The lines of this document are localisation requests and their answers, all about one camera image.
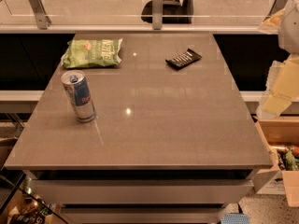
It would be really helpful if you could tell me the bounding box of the grey drawer cabinet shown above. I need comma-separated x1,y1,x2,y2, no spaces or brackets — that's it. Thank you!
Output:
22,169,260,224

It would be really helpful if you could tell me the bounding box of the right metal railing bracket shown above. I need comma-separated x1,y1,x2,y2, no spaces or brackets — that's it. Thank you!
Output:
265,0,288,20

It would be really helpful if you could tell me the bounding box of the bin of snacks lower left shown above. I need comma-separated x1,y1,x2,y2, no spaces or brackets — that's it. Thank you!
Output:
0,172,70,224

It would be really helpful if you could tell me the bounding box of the blue mesh object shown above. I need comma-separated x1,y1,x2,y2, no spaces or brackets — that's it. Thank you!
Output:
221,213,250,224

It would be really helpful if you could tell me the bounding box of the left metal railing bracket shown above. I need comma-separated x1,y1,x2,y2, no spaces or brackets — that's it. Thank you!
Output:
28,0,51,30

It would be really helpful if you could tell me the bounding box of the black office chair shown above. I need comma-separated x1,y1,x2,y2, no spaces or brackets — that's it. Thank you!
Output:
141,0,193,24

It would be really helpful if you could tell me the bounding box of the green kettle chips bag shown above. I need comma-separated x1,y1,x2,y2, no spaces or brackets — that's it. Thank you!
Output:
62,39,122,69

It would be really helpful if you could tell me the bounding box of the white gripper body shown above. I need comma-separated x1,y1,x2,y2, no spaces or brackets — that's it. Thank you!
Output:
278,0,299,53

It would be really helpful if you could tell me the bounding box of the cardboard box with snacks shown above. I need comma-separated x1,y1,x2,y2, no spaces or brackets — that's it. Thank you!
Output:
253,117,299,207

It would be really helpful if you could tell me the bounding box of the metal railing bracket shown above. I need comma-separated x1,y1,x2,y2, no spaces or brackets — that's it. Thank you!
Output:
152,0,163,30
28,0,51,30
265,0,288,20

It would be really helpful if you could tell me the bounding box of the middle metal railing bracket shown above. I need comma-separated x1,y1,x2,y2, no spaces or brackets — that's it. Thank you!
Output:
152,0,163,30

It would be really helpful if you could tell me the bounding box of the black rxbar chocolate bar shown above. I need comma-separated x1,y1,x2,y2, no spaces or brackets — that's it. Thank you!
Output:
165,49,202,70

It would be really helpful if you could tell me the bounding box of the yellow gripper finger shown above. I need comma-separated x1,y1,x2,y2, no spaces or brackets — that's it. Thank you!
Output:
256,55,299,119
259,8,285,35

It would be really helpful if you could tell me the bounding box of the red bull can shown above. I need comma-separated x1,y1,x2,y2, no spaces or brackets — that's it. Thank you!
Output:
61,70,96,122

